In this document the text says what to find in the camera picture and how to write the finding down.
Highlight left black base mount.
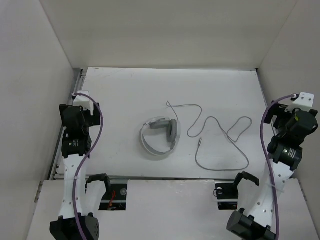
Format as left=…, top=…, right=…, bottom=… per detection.
left=99, top=183, right=128, bottom=211

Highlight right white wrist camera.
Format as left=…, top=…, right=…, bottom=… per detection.
left=285, top=92, right=315, bottom=113

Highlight left metal side rail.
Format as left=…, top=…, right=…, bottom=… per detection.
left=46, top=68, right=87, bottom=180

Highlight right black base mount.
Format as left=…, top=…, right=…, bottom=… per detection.
left=213, top=182, right=239, bottom=211

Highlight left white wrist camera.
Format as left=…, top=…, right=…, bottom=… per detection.
left=72, top=90, right=94, bottom=116

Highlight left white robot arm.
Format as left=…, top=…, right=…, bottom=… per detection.
left=49, top=103, right=112, bottom=240

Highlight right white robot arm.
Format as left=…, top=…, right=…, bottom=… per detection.
left=226, top=98, right=318, bottom=240

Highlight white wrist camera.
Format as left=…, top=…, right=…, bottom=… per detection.
left=285, top=92, right=315, bottom=113
left=72, top=90, right=94, bottom=116

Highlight white grey headphones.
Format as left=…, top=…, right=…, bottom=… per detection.
left=139, top=116, right=181, bottom=157

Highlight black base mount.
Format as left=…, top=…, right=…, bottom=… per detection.
left=213, top=182, right=239, bottom=211
left=99, top=183, right=128, bottom=211

